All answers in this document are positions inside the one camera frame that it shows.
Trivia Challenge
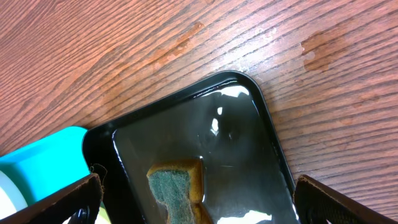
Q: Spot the white plate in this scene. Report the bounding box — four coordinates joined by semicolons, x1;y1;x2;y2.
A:
0;171;28;219

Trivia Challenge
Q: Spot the black water tray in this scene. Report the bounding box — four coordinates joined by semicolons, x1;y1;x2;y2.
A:
82;71;299;223

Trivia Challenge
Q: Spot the green yellow sponge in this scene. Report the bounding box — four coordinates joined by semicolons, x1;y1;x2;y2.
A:
146;159;213;224

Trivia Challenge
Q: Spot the yellow plate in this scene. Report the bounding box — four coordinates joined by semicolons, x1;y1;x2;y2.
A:
62;202;113;224

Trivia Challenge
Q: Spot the teal plastic tray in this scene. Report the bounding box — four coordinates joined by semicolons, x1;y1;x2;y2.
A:
1;126;90;205

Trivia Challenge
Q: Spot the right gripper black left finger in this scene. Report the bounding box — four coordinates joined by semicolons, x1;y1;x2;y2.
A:
1;173;103;224

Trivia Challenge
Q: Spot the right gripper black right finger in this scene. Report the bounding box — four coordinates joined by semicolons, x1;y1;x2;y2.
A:
294;175;397;224

